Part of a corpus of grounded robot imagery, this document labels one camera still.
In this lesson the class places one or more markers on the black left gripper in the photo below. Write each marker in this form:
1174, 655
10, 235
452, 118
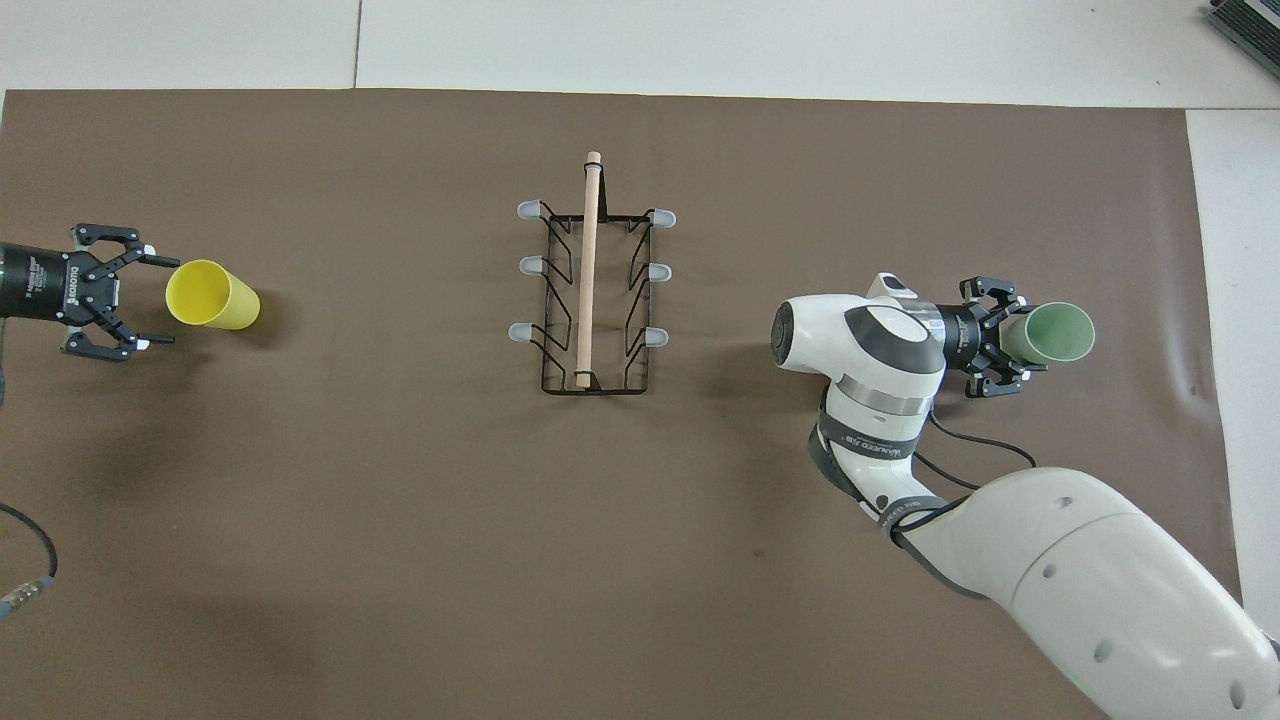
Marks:
50, 285

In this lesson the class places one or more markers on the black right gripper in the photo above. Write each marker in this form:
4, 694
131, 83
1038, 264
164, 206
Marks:
962, 335

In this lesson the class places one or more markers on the green plastic cup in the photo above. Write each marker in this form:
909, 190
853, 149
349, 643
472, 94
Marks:
1055, 333

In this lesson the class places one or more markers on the yellow plastic cup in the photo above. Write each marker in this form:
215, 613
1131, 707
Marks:
212, 294

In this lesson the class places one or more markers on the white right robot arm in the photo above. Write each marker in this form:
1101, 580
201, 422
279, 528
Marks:
1080, 580

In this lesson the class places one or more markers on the grey ribbed device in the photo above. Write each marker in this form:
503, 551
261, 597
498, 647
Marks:
1250, 20

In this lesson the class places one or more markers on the brown table mat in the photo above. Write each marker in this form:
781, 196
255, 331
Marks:
500, 520

